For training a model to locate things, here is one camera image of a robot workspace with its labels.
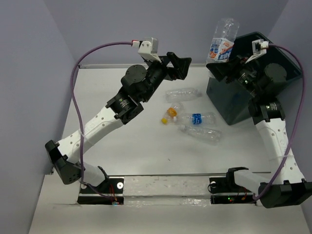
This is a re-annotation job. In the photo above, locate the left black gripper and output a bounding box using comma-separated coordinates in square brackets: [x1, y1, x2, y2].
[140, 53, 192, 103]

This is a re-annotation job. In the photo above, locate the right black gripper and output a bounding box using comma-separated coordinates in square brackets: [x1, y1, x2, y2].
[208, 53, 263, 98]

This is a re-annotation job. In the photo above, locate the bottle white blue orange label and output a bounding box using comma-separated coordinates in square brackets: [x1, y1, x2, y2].
[206, 18, 239, 64]

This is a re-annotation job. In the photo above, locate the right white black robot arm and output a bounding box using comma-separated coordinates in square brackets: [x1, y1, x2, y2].
[207, 56, 312, 208]

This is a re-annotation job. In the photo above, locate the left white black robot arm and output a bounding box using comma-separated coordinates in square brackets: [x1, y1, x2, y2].
[45, 52, 192, 193]

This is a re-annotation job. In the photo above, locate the clear crushed bottle near bin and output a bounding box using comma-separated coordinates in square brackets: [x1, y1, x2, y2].
[165, 88, 202, 103]

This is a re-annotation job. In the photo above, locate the dark green plastic bin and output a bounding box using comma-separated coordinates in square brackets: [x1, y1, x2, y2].
[206, 32, 302, 125]

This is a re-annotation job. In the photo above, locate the small bottle orange band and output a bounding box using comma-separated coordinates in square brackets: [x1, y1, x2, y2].
[160, 102, 184, 125]

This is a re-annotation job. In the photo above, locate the clear bottle blue label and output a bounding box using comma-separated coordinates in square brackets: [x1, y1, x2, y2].
[174, 112, 216, 126]

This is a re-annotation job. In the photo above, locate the clear bottle white blue cap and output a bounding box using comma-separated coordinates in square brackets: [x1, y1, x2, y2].
[179, 125, 222, 145]

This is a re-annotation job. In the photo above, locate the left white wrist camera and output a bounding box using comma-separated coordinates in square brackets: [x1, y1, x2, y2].
[138, 37, 160, 62]

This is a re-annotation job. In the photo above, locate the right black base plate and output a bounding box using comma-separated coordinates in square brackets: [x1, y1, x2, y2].
[207, 176, 256, 205]

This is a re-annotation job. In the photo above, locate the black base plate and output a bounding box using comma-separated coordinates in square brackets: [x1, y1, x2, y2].
[77, 176, 124, 205]
[207, 176, 256, 205]

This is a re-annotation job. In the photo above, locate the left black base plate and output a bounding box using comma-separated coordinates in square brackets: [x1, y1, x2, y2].
[77, 176, 124, 205]

